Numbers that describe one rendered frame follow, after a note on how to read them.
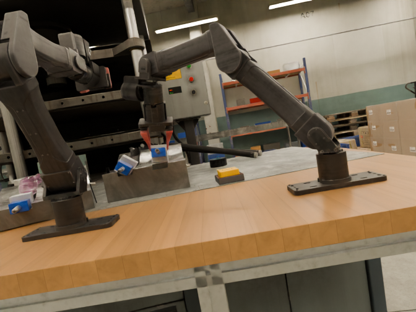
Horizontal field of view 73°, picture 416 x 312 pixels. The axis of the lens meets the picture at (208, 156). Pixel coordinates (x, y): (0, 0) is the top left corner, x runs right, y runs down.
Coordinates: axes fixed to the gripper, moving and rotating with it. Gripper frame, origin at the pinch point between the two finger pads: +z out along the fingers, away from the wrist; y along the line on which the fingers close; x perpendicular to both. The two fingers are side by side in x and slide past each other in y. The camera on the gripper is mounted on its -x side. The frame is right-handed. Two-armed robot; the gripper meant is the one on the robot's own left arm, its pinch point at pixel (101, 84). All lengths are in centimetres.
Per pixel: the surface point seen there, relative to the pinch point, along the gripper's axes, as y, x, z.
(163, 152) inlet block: -19.7, 27.3, -15.0
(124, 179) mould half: -5.9, 33.3, -13.1
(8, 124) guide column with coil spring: 72, -2, 53
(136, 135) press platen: 7, 15, 62
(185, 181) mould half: -24.3, 37.4, -10.7
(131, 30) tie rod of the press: -2, -42, 58
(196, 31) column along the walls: -49, -255, 621
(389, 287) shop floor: -114, 118, 45
